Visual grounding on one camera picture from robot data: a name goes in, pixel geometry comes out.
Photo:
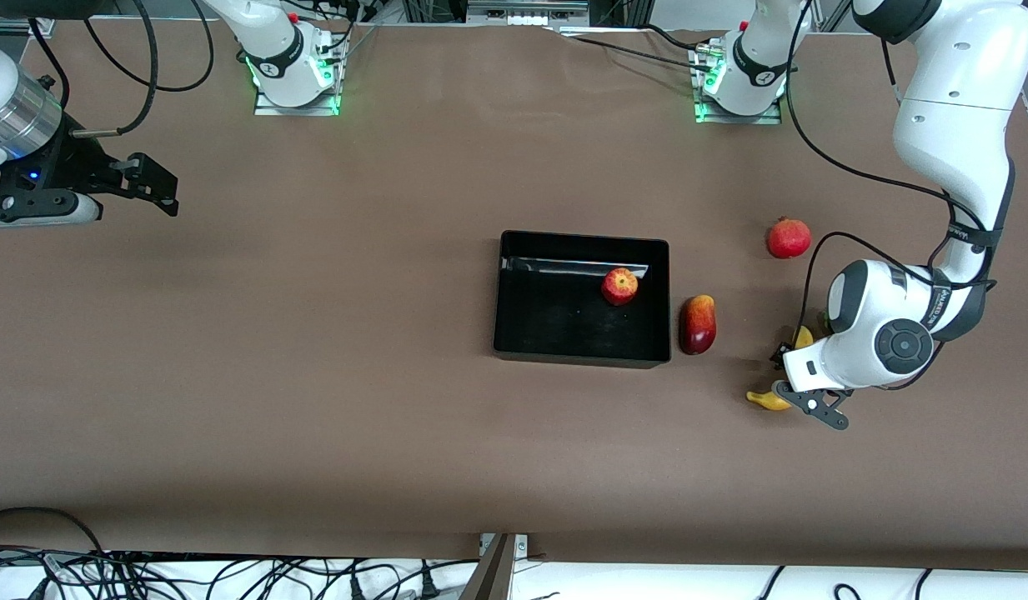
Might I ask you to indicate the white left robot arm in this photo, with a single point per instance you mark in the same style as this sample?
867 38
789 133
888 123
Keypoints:
955 125

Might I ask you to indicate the black power plug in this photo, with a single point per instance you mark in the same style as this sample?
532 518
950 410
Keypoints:
357 590
430 587

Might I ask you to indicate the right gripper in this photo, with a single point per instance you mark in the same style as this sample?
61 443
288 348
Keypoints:
67 162

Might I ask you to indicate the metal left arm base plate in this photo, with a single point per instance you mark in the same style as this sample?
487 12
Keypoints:
772 119

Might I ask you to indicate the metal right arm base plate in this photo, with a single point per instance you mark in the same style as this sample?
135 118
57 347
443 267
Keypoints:
268 108

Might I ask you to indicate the small metal table bracket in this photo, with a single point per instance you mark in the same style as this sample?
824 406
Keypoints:
520 546

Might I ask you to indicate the aluminium rail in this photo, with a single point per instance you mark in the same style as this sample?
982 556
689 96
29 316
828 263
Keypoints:
5 27

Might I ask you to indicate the red yellow mango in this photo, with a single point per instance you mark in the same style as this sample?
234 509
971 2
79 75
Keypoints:
698 325

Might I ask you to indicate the dark slanted post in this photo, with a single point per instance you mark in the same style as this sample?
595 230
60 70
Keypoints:
490 579

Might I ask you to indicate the yellow banana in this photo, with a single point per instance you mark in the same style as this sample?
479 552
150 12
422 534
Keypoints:
768 402

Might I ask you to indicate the black plastic box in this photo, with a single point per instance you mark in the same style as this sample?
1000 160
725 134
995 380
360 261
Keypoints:
564 317

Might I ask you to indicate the red pomegranate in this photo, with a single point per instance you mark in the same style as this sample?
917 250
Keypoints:
789 239

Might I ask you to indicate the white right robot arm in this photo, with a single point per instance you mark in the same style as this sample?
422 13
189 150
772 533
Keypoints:
284 58

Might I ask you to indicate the red apple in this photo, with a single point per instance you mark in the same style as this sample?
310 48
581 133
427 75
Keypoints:
619 286

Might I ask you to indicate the white power strip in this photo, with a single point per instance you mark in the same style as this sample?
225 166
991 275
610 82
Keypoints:
526 17

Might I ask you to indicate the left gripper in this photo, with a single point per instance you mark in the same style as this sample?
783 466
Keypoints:
782 354

